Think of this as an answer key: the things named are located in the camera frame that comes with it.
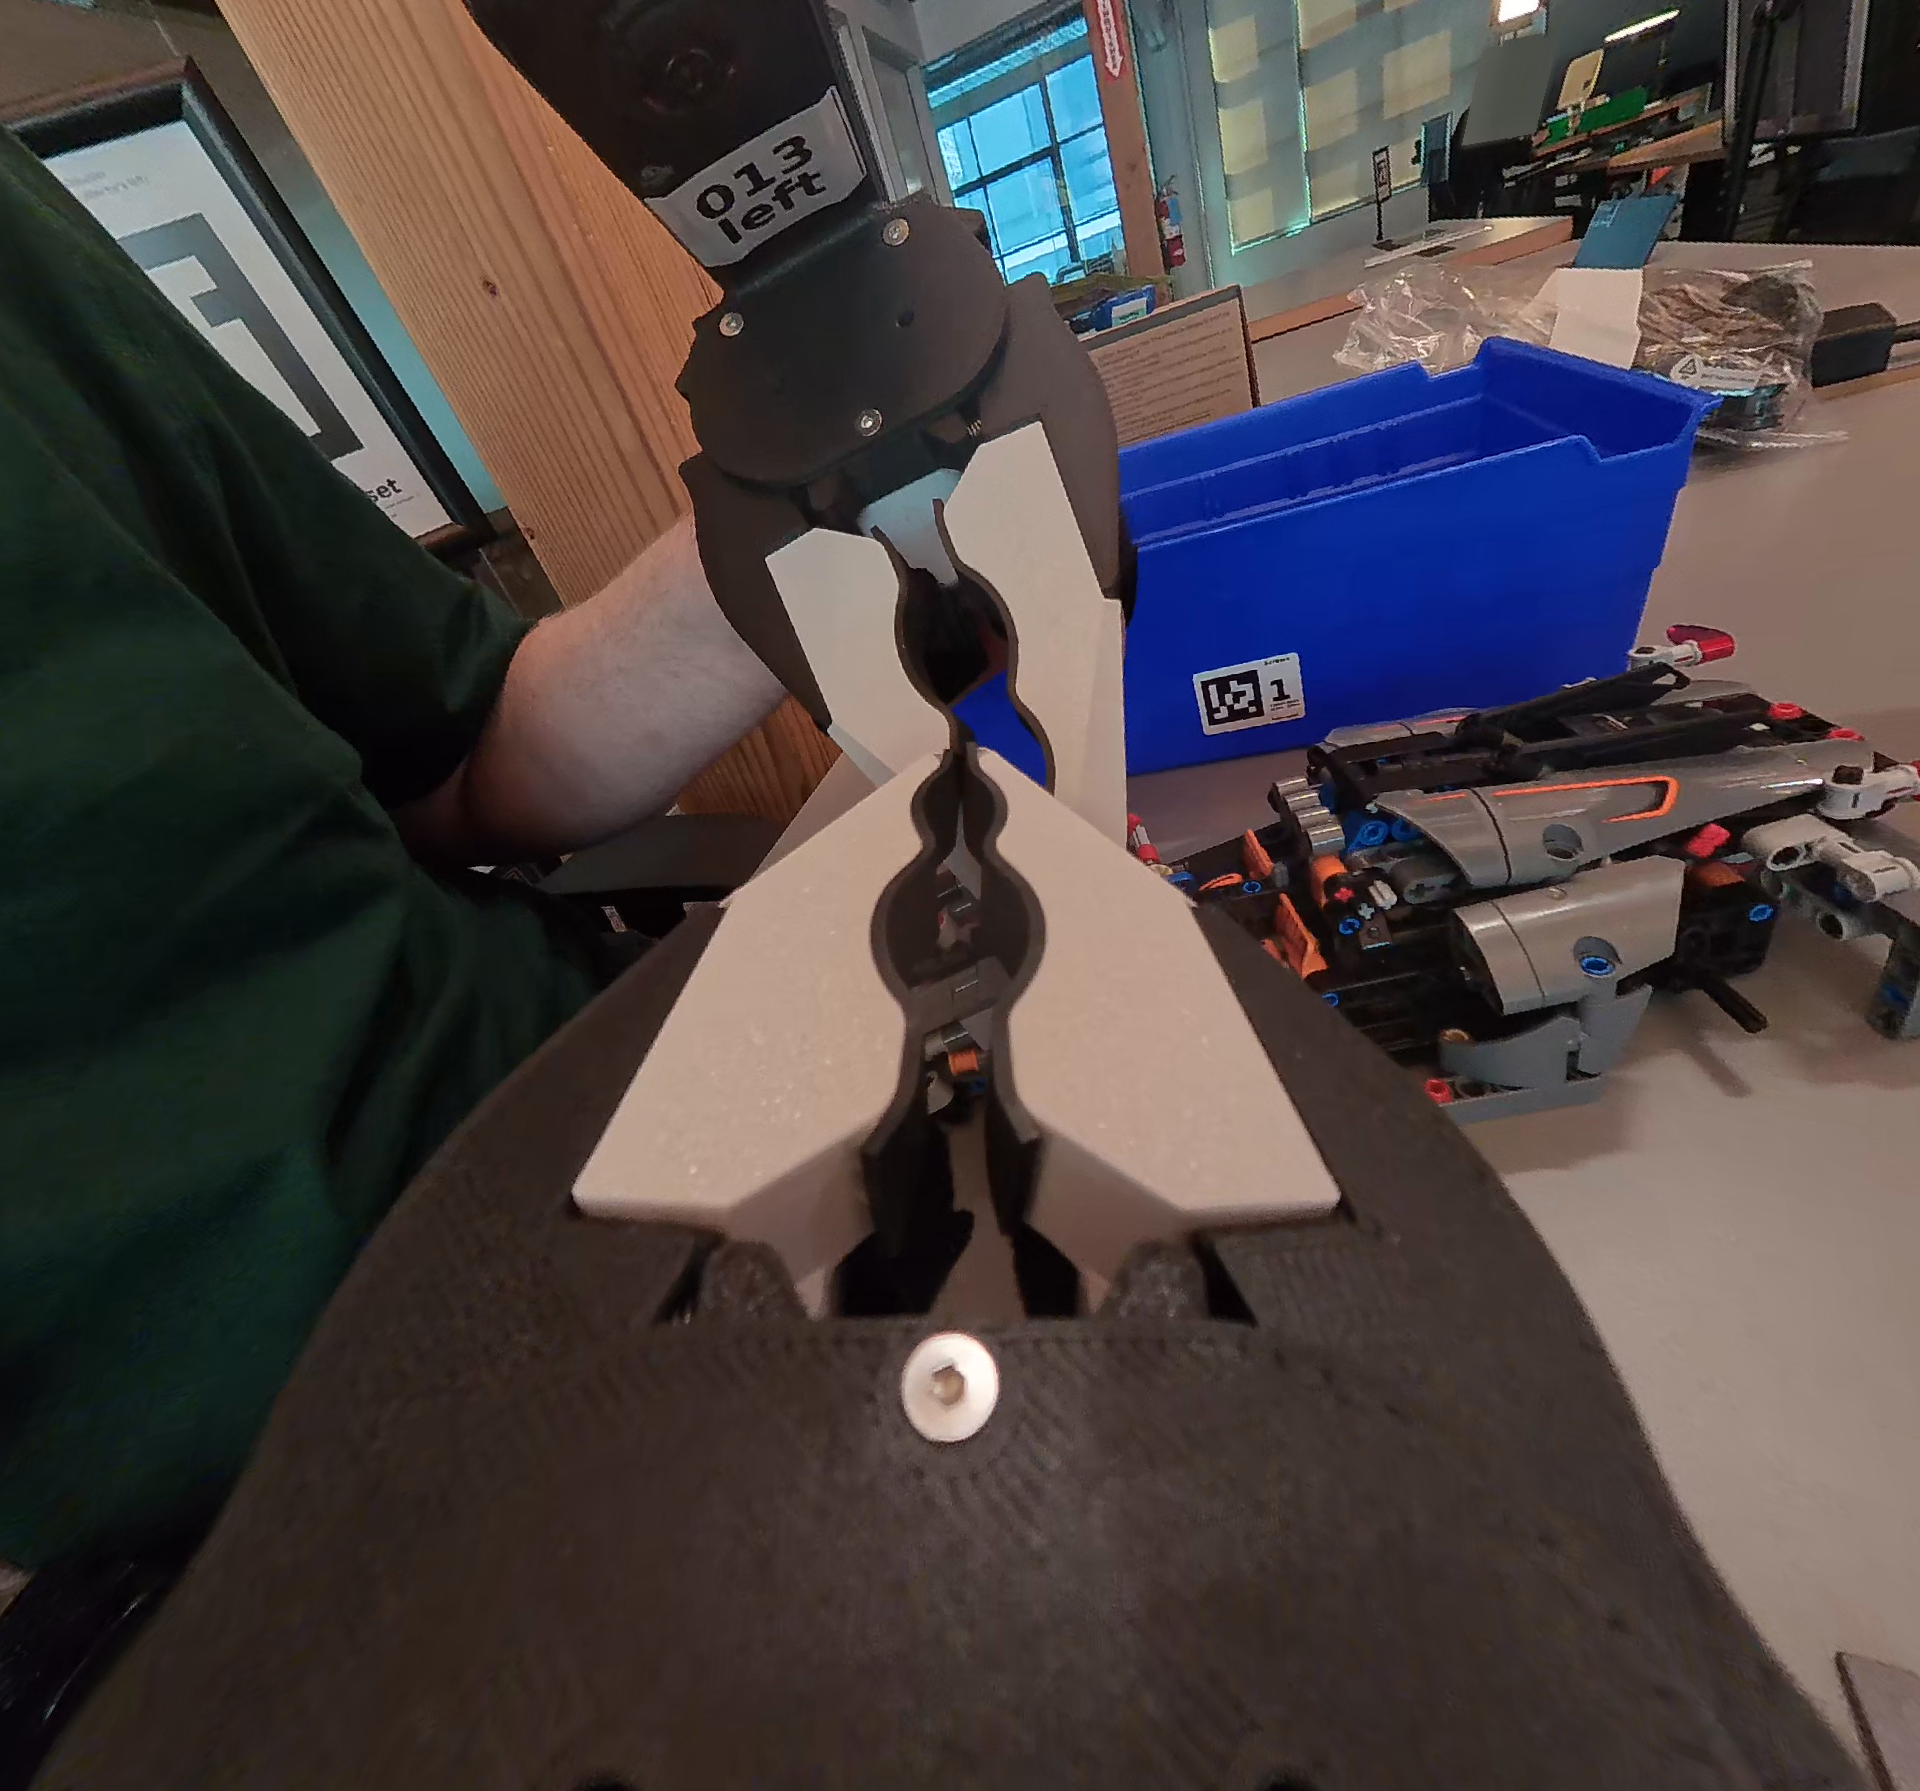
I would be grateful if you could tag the pile of clear plastic bags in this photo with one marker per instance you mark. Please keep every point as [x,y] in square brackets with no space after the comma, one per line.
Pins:
[1428,309]

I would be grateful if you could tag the black chair armrest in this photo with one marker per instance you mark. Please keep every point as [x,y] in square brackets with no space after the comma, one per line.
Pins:
[641,869]

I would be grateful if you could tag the small sign on post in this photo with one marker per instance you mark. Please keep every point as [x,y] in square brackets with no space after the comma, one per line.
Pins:
[1378,182]

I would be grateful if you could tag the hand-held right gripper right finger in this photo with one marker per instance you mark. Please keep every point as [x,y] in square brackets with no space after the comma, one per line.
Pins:
[1187,1056]

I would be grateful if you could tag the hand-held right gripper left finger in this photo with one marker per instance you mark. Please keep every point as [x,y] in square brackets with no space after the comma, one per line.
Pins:
[735,1056]

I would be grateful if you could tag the lego car model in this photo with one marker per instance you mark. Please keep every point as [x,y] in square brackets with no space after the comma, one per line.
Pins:
[1534,833]

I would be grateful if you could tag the black power adapter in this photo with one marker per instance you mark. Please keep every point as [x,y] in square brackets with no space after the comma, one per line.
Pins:
[1849,340]

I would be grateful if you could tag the framed poster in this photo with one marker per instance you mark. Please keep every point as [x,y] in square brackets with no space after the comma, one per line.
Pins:
[200,263]

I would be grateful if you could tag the blue bin with white tag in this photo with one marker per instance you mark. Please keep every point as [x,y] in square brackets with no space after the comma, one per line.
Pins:
[1428,547]

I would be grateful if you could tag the brown cardboard box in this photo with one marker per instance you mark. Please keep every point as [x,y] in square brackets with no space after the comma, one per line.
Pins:
[1187,365]

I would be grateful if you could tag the red fire extinguisher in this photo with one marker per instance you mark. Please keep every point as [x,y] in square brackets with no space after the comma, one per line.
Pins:
[1173,228]

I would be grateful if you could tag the person's left forearm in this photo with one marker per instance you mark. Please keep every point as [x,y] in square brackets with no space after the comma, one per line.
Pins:
[599,712]

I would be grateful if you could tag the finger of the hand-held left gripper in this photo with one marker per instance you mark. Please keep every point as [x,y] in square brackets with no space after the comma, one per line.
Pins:
[837,639]
[1065,589]

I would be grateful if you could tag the small blue box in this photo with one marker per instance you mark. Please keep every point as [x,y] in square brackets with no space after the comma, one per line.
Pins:
[1625,235]

